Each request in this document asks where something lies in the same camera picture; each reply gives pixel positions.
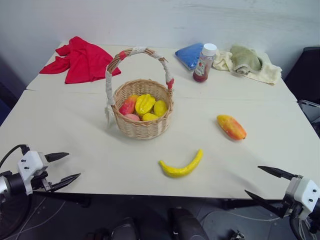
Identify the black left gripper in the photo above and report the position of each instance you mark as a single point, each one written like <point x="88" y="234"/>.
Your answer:
<point x="41" y="183"/>

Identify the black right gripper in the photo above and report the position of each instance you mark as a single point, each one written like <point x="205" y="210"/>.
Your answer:
<point x="291" y="205"/>

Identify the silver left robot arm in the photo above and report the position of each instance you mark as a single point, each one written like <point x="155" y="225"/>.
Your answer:
<point x="12" y="184"/>

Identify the yellow starfruit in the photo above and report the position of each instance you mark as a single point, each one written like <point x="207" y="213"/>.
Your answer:
<point x="145" y="103"/>

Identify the red yellow toy mango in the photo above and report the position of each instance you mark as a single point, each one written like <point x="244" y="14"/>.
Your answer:
<point x="128" y="105"/>
<point x="231" y="127"/>

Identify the pink toy peach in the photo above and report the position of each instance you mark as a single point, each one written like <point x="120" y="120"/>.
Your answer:
<point x="132" y="117"/>

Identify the dark rounded shape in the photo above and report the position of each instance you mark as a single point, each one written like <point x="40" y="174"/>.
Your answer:
<point x="126" y="228"/>
<point x="186" y="223"/>

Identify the yellow toy banana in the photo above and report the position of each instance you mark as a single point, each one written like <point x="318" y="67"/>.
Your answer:
<point x="181" y="169"/>

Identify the yellow toy lemon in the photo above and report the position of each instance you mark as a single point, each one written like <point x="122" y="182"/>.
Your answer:
<point x="160" y="108"/>
<point x="150" y="117"/>

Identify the red cloth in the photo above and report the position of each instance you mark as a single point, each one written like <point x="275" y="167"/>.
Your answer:
<point x="82" y="62"/>

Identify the cream towel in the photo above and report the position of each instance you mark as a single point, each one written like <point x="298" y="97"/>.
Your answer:
<point x="265" y="71"/>

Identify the black chair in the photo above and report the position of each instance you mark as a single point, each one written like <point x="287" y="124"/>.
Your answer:
<point x="305" y="75"/>

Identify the green towel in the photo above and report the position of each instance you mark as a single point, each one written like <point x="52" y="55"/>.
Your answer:
<point x="245" y="58"/>

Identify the ketchup bottle with white cap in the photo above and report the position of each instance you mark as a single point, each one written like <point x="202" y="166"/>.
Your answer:
<point x="203" y="67"/>

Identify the blue folded cloth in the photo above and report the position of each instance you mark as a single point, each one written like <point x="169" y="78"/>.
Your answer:
<point x="188" y="55"/>

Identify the black table frame bar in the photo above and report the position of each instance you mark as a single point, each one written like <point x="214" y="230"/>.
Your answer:
<point x="247" y="203"/>

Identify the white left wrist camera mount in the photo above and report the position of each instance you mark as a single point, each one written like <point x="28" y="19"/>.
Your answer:
<point x="30" y="163"/>

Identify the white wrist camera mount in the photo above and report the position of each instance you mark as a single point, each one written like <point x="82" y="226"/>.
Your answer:
<point x="305" y="195"/>
<point x="30" y="163"/>

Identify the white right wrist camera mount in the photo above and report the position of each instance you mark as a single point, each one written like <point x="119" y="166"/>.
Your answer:
<point x="305" y="195"/>

